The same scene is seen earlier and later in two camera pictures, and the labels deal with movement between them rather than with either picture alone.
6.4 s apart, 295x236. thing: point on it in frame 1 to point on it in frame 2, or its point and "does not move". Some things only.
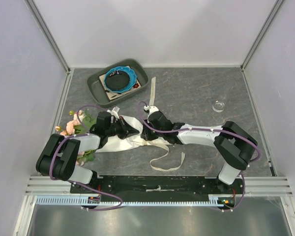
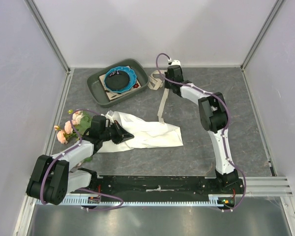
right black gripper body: (151, 133) to (167, 84)
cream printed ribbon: (152, 87) to (156, 81)
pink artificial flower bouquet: (81, 123) does not move
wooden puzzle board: (111, 95) does not move
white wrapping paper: (114, 143) does not move
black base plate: (157, 186) does not move
